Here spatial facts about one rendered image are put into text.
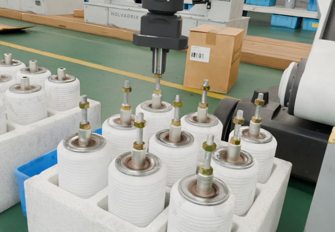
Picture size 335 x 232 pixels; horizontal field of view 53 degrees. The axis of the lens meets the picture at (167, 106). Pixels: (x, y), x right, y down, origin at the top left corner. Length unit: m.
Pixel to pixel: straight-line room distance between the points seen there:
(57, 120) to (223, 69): 1.04
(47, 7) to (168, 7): 3.16
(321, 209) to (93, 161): 0.40
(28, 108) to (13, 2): 3.36
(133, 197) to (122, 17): 2.67
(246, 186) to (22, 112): 0.56
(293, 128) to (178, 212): 0.55
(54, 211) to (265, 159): 0.40
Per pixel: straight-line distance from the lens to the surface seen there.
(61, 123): 0.92
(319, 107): 0.81
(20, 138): 0.85
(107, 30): 3.14
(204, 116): 0.73
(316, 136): 0.96
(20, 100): 0.88
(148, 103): 0.81
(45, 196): 0.63
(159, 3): 0.70
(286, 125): 0.97
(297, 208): 0.98
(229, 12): 2.69
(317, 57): 0.83
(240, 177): 0.57
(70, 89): 0.95
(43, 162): 0.87
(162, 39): 0.72
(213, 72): 1.75
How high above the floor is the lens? 0.54
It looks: 21 degrees down
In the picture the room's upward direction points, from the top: 4 degrees clockwise
